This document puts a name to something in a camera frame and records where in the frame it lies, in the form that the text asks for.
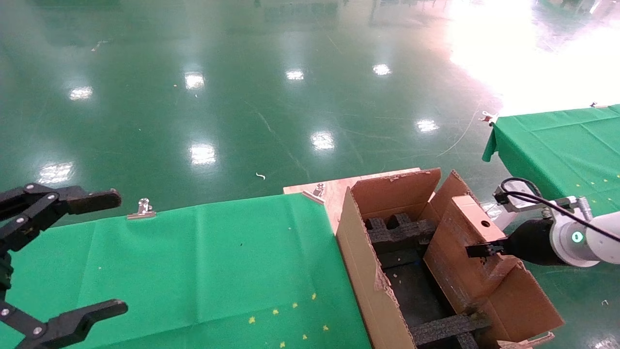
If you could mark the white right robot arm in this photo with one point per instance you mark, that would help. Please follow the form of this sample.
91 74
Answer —
600 237

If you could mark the white table leg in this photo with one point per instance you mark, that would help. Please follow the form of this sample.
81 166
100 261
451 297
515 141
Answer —
501 222

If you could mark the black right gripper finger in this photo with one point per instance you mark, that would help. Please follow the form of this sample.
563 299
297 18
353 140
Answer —
484 249

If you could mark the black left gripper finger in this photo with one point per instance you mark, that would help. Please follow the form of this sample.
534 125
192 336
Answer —
43 203
72 322

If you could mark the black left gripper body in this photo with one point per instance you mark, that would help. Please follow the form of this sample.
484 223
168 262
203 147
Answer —
4 271

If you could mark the large open cardboard carton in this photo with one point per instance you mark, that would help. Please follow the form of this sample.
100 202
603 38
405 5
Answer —
358 271

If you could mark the green tablecloth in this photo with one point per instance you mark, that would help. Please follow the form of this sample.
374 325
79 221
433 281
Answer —
571 140
169 266

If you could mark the small brown cardboard box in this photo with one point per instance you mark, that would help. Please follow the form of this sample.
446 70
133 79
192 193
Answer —
460 257

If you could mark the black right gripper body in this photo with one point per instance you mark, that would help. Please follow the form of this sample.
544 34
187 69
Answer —
530 242

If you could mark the black carton bottom lining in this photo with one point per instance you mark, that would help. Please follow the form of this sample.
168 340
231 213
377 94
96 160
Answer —
411 291

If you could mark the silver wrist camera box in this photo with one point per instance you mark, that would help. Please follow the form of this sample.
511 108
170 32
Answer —
518 202

